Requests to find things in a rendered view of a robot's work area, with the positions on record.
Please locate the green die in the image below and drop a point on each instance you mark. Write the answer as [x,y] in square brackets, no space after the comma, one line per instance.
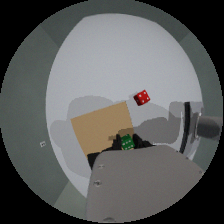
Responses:
[127,142]

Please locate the red die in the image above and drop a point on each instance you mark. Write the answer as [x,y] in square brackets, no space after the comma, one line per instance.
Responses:
[141,98]

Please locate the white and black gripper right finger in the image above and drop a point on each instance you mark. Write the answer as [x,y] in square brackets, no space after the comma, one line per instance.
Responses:
[139,143]

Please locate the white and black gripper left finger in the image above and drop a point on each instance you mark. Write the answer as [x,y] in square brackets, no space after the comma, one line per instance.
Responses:
[116,145]

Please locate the tan square mat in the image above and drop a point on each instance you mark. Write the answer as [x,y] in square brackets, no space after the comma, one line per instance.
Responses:
[96,130]

